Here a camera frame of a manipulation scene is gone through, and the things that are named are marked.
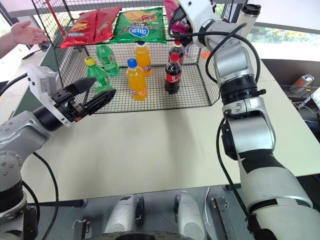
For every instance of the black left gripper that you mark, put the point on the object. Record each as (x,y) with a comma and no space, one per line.
(72,107)

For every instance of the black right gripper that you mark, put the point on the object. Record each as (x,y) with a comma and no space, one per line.
(180,16)

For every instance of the purple chip bag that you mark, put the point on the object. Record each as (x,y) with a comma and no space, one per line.
(170,6)

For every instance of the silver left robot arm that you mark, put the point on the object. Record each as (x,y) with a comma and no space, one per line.
(20,140)

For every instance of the person's forearm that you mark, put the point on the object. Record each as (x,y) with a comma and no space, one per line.
(6,46)

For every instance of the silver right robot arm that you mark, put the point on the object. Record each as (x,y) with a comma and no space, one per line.
(257,140)

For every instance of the person's bare hand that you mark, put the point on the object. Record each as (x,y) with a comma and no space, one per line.
(26,33)

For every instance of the green bottle yellow cap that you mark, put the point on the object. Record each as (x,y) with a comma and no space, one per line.
(98,77)

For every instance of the cola bottle red cap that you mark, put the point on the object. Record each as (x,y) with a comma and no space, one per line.
(176,50)
(173,75)

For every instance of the green chip bag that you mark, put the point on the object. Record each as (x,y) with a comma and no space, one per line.
(138,27)

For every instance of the small orange object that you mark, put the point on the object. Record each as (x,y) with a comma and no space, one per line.
(205,54)

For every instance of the orange bottle blue cap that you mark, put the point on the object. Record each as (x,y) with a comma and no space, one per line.
(137,82)

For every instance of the large red chip bag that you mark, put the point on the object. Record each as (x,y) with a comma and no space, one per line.
(80,28)

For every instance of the white tumbler black lid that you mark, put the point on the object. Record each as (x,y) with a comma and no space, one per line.
(246,16)

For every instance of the narrow red chip bag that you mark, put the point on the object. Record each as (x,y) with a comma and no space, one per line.
(106,22)

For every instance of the red rod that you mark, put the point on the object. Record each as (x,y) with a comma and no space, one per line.
(53,15)

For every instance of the black bar under table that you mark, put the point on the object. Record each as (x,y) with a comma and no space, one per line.
(65,203)

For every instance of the silver robot leg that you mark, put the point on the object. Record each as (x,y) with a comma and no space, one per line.
(123,215)
(188,215)

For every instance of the grey handheld controller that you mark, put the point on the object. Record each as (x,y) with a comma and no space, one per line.
(301,82)

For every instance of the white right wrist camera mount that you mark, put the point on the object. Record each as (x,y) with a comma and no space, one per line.
(197,12)

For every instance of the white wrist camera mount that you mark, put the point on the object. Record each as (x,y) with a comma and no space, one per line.
(197,12)
(41,81)

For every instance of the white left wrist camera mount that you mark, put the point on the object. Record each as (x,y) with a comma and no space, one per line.
(41,81)

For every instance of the metal table bracket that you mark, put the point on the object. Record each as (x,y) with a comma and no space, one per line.
(81,228)
(222,215)

